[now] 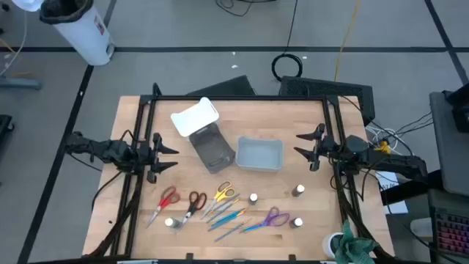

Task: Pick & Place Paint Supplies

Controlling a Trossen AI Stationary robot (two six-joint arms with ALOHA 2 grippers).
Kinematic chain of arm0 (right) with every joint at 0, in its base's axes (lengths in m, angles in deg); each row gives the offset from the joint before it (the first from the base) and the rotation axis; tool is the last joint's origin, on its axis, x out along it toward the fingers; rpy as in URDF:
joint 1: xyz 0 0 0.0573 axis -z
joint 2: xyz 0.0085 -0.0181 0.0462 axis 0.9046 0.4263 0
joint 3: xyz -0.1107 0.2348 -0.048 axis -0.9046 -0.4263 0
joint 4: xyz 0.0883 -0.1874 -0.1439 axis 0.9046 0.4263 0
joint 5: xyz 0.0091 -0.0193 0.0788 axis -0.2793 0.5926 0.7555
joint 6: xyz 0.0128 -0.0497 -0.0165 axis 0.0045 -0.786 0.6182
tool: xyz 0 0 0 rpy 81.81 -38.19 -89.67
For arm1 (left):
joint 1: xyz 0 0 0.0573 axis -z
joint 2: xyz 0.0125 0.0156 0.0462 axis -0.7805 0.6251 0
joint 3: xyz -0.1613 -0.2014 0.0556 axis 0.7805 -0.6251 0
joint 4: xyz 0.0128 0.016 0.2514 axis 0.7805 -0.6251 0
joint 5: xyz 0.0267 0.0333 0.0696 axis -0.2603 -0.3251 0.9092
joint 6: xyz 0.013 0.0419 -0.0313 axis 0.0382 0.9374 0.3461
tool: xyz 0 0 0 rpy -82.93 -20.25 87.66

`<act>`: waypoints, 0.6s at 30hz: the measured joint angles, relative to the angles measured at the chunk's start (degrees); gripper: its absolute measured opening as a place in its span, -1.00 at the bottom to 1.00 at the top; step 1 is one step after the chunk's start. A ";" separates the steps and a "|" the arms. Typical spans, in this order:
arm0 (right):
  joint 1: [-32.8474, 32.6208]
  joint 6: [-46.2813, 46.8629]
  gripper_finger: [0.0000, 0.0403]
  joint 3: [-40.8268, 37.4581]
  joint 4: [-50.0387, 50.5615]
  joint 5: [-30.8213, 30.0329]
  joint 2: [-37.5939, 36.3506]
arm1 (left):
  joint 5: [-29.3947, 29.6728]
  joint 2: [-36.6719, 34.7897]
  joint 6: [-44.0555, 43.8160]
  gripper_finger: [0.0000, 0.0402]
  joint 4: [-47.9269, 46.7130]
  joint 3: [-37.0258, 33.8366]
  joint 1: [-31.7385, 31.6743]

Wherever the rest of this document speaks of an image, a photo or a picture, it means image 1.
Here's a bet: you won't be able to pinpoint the smoky transparent plastic bin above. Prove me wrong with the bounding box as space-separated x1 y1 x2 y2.
188 122 236 174

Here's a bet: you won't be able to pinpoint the yellow hanging cable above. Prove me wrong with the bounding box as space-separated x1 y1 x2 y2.
333 0 362 83

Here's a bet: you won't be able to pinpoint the white paper sheet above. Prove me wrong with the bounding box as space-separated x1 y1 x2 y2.
375 170 409 216

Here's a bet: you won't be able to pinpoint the white computer mouse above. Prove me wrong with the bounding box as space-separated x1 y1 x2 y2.
410 217 434 239

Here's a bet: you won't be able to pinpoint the grey stand foot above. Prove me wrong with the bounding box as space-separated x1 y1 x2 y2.
0 75 43 91

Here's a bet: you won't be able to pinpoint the white plastic tub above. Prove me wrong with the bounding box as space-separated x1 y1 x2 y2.
10 0 45 12

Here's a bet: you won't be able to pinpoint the green cloth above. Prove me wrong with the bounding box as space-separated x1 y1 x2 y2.
331 219 379 264

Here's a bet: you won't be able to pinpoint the black chair base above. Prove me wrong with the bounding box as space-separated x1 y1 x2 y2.
0 114 15 147

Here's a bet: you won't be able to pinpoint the white plastic bin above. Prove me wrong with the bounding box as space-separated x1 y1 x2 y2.
170 97 220 138

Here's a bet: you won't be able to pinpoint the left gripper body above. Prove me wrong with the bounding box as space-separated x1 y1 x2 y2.
136 141 159 173

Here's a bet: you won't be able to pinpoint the white round plant pot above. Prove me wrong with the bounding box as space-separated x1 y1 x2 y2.
322 231 345 260

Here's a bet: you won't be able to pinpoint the white trash can black bag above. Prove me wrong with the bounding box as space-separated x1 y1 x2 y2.
39 0 116 67

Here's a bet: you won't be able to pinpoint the black perforated computer case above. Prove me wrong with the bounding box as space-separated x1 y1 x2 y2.
278 76 377 126

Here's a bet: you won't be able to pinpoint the black hanging coiled cable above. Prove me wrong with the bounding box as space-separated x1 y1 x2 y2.
270 0 304 83

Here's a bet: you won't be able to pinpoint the white cable bundle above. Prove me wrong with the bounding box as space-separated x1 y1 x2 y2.
365 126 399 155

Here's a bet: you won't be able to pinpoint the red handled scissors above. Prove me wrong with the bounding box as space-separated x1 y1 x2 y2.
145 186 181 229

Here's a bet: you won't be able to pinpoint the purple handled scissors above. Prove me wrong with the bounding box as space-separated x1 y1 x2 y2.
240 206 291 234

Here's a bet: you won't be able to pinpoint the grey plastic bin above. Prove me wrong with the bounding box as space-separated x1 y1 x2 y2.
235 136 285 172

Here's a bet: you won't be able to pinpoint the backlit black keyboard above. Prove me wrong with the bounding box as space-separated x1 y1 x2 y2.
434 209 469 260

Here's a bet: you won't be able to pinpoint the black aluminium table frame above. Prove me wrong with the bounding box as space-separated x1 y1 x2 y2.
84 82 396 264

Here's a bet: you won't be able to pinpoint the yellow handled scissors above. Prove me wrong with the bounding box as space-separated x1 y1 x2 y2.
200 180 236 220

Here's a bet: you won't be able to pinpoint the black flat panel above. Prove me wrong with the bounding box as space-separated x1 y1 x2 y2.
185 75 257 97

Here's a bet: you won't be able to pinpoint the black desktop device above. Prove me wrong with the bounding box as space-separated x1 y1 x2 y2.
443 83 469 133

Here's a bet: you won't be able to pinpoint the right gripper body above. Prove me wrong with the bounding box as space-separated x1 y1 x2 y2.
319 134 347 162

